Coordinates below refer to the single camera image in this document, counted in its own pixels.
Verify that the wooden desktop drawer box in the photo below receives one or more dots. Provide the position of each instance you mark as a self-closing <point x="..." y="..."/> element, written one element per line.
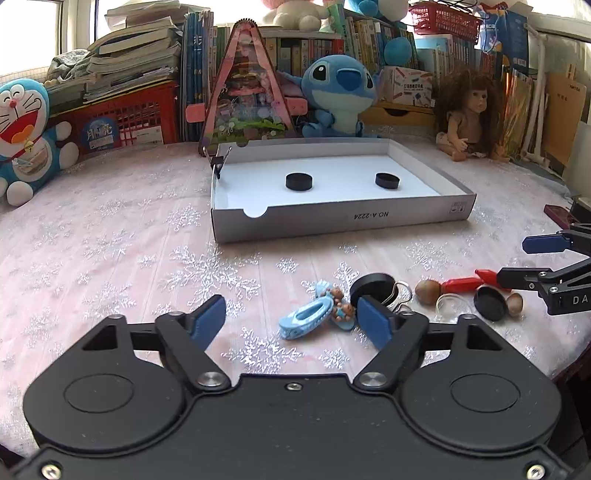
<point x="401" y="115"/>

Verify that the black round cap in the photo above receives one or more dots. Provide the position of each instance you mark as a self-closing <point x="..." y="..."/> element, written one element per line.
<point x="490" y="303"/>

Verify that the blue plush ball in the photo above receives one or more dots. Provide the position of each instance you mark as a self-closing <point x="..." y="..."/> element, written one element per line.
<point x="398" y="50"/>

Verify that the white printed carton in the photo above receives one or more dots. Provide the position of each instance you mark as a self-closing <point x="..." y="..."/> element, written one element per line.
<point x="408" y="85"/>

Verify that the blue printed bag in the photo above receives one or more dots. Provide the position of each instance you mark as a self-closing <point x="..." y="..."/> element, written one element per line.
<point x="505" y="37"/>

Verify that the pink snowflake tablecloth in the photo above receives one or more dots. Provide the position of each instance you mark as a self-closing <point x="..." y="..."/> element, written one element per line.
<point x="115" y="230"/>

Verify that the black round lid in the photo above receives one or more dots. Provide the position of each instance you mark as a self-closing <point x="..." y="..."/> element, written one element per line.
<point x="371" y="285"/>

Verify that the black round puck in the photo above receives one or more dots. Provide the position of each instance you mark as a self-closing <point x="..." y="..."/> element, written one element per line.
<point x="387" y="180"/>
<point x="298" y="181"/>

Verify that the brown cardboard sheet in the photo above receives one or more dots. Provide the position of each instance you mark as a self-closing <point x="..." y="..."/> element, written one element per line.
<point x="565" y="115"/>

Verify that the grey crumpled cloth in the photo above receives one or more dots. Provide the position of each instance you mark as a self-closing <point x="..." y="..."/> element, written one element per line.
<point x="69" y="64"/>

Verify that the red plastic crate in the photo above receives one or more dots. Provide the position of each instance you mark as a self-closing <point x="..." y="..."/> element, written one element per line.
<point x="124" y="117"/>

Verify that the red plastic tool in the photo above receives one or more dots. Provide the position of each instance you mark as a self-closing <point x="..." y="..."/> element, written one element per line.
<point x="466" y="282"/>

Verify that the brown wooden ball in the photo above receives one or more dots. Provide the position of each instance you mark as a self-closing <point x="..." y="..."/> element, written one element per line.
<point x="427" y="291"/>

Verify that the gold foil packets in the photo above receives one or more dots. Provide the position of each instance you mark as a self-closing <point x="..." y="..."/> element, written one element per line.
<point x="519" y="108"/>

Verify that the brown-haired baby doll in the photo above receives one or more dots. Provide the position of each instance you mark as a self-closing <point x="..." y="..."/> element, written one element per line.
<point x="471" y="115"/>

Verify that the dark red flat block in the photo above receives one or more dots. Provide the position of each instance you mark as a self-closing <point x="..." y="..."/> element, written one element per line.
<point x="556" y="213"/>

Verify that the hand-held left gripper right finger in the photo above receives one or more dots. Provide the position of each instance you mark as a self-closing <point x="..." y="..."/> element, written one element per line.
<point x="371" y="323"/>

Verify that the metal binder clip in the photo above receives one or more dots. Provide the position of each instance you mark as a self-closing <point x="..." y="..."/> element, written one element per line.
<point x="219" y="162"/>

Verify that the red plastic basket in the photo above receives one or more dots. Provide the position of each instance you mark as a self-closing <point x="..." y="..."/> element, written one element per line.
<point x="445" y="18"/>

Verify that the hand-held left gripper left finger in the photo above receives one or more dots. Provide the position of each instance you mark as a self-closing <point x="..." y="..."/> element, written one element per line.
<point x="210" y="321"/>

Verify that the white pipe rack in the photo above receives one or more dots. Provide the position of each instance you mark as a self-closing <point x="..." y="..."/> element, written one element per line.
<point x="540" y="92"/>

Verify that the row of thin blue books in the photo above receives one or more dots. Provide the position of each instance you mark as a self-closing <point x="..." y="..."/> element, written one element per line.
<point x="199" y="74"/>

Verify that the small brown nut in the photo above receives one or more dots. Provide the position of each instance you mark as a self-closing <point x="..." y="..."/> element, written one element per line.
<point x="515" y="304"/>

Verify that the light blue sandal charm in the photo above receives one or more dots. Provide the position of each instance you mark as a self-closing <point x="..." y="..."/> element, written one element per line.
<point x="304" y="321"/>

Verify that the row of shelf books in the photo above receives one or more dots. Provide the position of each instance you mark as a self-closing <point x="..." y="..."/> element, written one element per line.
<point x="364" y="39"/>

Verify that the stack of lying books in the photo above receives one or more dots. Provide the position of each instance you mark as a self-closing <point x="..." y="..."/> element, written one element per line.
<point x="134" y="50"/>

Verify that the blue and white plush toy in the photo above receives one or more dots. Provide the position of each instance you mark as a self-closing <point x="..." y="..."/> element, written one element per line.
<point x="376" y="7"/>

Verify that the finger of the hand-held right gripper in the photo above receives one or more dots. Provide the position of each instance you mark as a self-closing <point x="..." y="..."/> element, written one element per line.
<point x="545" y="243"/>
<point x="519" y="278"/>

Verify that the white shallow cardboard box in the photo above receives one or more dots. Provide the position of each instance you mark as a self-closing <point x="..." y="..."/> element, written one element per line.
<point x="332" y="189"/>

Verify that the blue robot cat plush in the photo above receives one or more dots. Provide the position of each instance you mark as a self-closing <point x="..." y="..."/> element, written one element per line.
<point x="25" y="138"/>

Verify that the pink triangular toy house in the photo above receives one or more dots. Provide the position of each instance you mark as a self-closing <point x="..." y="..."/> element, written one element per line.
<point x="247" y="87"/>

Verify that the blue sandal charm with bears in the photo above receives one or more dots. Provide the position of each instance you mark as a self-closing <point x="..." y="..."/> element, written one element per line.
<point x="339" y="309"/>

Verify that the blue alien plush toy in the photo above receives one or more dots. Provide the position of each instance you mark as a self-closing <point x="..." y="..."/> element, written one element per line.
<point x="334" y="94"/>

